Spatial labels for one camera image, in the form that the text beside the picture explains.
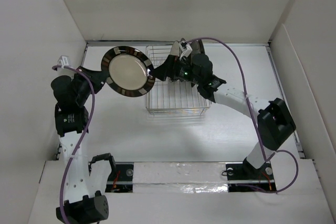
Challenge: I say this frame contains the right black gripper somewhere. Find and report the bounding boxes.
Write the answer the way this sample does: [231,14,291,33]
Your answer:
[149,55,202,85]

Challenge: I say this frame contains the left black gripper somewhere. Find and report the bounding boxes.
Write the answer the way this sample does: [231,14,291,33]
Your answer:
[70,66,108,105]

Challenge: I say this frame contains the cream plate checkered rim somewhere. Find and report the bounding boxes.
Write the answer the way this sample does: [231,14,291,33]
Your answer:
[101,46,155,98]

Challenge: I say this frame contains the dark floral rectangular plate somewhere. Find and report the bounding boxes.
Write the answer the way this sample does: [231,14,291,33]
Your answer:
[198,39,205,54]

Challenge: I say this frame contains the cream plate with tree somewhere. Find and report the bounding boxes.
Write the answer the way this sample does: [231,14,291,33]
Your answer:
[169,41,180,57]

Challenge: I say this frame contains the grey deer round plate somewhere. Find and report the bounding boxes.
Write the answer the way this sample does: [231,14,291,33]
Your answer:
[190,40,200,56]

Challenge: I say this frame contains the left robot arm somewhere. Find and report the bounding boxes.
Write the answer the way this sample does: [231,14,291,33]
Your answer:
[51,67,117,223]

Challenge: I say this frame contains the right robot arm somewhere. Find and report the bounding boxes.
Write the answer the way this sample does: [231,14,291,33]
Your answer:
[150,54,296,178]

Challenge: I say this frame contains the wire dish rack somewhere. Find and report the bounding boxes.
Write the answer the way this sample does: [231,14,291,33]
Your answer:
[145,45,211,116]

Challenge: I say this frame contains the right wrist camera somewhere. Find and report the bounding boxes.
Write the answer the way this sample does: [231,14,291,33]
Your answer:
[180,43,192,60]

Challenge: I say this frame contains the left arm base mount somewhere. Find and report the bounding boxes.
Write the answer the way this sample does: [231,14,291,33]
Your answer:
[106,162,134,193]

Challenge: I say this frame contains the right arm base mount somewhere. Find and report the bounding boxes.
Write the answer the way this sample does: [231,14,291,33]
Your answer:
[222,163,277,193]

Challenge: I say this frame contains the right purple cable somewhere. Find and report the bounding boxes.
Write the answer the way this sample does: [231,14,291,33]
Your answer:
[181,37,300,195]

